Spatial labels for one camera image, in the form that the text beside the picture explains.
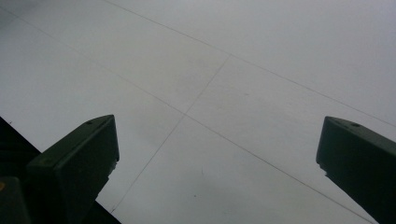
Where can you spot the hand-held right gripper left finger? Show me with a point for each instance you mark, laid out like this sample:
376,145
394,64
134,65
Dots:
71,165

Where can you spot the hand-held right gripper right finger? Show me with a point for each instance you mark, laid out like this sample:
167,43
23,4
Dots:
361,158

